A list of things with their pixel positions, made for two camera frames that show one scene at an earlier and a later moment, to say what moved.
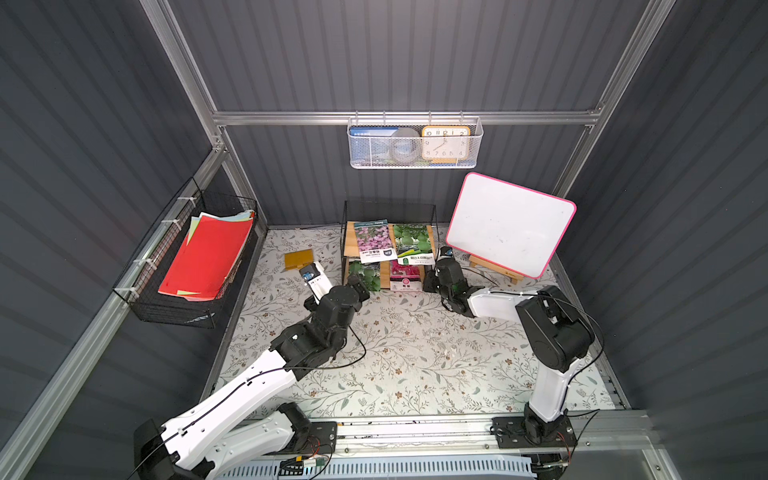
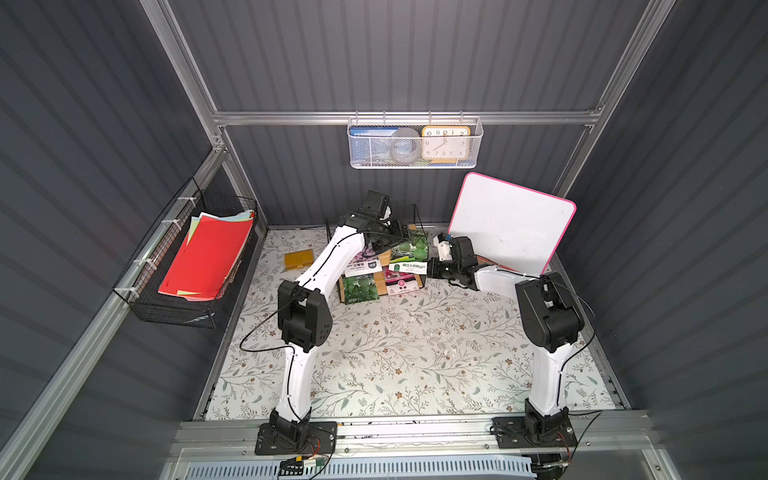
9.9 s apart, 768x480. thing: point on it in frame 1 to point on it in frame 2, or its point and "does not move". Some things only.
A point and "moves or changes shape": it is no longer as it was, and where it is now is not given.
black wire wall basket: (184, 267) does not move
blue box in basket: (371, 146) does not move
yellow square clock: (446, 144) does not move
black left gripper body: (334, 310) to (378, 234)
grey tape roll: (405, 145) does not move
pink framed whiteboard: (514, 227) does not move
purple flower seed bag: (375, 241) moves or changes shape
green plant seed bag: (413, 244) moves or changes shape
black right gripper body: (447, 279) to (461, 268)
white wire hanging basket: (409, 143) does not move
